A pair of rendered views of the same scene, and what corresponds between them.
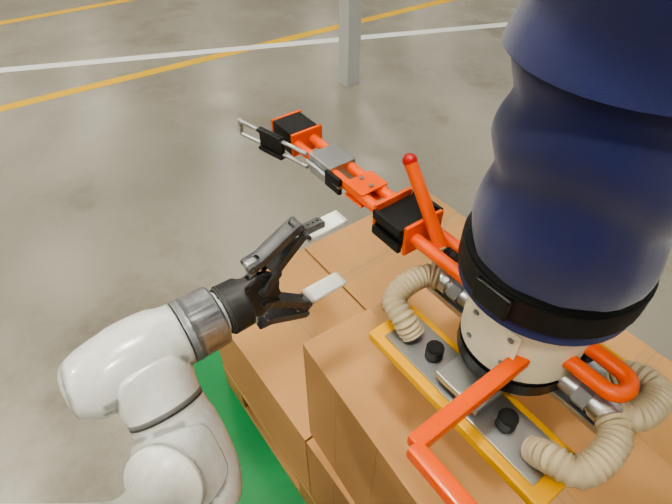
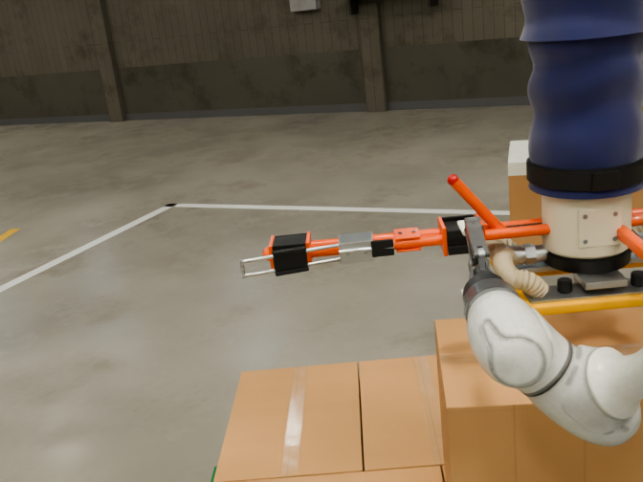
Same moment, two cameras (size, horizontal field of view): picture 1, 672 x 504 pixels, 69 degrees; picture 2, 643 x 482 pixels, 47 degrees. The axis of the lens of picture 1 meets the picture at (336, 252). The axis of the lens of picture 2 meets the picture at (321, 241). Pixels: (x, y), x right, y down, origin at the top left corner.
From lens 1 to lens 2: 115 cm
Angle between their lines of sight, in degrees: 49
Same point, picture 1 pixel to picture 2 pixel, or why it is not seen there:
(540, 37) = (584, 24)
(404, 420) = not seen: hidden behind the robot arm
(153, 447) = (592, 354)
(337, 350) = (472, 392)
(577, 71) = (610, 28)
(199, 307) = (498, 282)
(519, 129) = (582, 74)
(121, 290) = not seen: outside the picture
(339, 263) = (267, 465)
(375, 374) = not seen: hidden behind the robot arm
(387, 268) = (313, 436)
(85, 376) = (531, 326)
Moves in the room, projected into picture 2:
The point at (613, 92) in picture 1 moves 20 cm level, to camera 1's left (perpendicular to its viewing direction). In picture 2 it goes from (628, 29) to (587, 43)
